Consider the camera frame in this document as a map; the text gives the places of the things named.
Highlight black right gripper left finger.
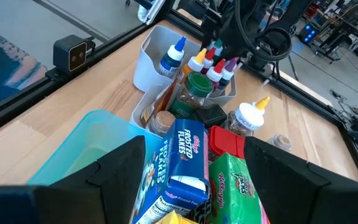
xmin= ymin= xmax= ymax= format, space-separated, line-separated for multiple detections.
xmin=0 ymin=136 xmax=145 ymax=224

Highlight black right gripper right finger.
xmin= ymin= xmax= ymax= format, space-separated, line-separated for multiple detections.
xmin=244 ymin=136 xmax=358 ymax=224

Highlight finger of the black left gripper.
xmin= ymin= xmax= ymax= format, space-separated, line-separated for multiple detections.
xmin=201 ymin=15 xmax=222 ymax=50

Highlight blue-capped dye bottle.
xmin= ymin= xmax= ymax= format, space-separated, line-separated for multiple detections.
xmin=158 ymin=36 xmax=188 ymax=78

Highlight green-lidded spice jar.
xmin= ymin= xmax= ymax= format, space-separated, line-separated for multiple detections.
xmin=168 ymin=72 xmax=214 ymax=119

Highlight small glass spice jar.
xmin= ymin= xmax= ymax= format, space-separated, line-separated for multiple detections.
xmin=267 ymin=134 xmax=293 ymax=152
xmin=147 ymin=111 xmax=177 ymax=138

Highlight green Kellogg's cereal box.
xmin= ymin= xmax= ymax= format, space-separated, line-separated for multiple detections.
xmin=208 ymin=152 xmax=270 ymax=224

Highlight dark brown block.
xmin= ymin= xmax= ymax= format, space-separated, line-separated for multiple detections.
xmin=193 ymin=104 xmax=229 ymax=129

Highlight white-lidded glass spice jar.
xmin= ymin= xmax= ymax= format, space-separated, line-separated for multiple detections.
xmin=227 ymin=101 xmax=265 ymax=138

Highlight red-lidded spice tin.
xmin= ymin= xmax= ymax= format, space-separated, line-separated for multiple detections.
xmin=208 ymin=125 xmax=245 ymax=162

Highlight yellow Corn Pops cereal box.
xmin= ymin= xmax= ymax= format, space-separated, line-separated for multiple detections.
xmin=155 ymin=210 xmax=198 ymax=224

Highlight teal plastic bin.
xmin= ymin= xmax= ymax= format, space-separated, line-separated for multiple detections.
xmin=28 ymin=109 xmax=163 ymax=186

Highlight black computer blue lights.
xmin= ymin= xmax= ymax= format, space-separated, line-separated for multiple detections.
xmin=300 ymin=23 xmax=318 ymax=44

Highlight person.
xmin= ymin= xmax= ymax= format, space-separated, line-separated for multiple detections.
xmin=0 ymin=2 xmax=48 ymax=105

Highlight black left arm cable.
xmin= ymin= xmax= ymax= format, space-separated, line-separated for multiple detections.
xmin=234 ymin=0 xmax=293 ymax=62

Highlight white plastic bin with handles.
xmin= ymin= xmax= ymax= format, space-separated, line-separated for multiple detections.
xmin=132 ymin=24 xmax=238 ymax=106

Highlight silver aluminium rig post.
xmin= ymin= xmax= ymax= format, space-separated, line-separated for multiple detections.
xmin=137 ymin=0 xmax=167 ymax=26

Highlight black aluminium table frame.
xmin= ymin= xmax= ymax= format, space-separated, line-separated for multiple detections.
xmin=0 ymin=0 xmax=358 ymax=187

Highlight black table-level camera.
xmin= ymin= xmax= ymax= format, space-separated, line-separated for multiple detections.
xmin=53 ymin=34 xmax=96 ymax=74

